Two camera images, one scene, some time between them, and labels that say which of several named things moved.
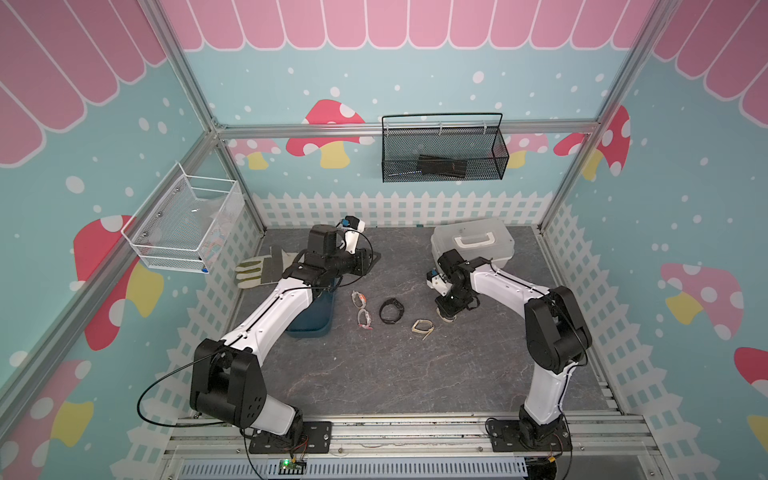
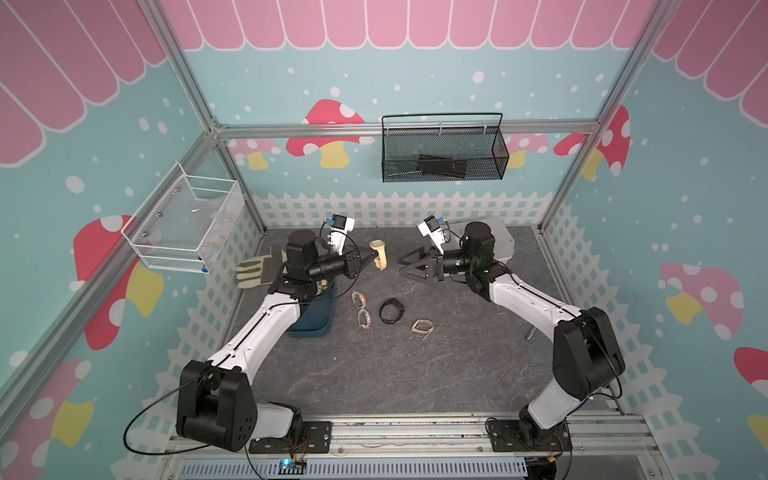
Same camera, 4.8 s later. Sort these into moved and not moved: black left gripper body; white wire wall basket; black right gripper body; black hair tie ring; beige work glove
Moved: black right gripper body
Not moved: white wire wall basket; beige work glove; black hair tie ring; black left gripper body
